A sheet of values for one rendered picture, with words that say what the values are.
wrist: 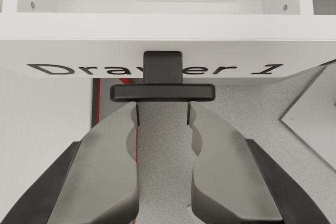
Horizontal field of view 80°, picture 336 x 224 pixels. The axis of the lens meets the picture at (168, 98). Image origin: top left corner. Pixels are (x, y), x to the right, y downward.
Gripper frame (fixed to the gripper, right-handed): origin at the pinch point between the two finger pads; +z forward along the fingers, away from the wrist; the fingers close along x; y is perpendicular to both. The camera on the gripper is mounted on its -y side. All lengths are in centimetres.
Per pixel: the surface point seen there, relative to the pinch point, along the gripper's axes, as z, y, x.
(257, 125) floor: 73, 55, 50
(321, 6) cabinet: 22.0, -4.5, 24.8
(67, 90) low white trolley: 14.8, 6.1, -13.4
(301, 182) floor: 56, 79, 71
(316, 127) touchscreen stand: 69, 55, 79
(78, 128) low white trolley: 11.7, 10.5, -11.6
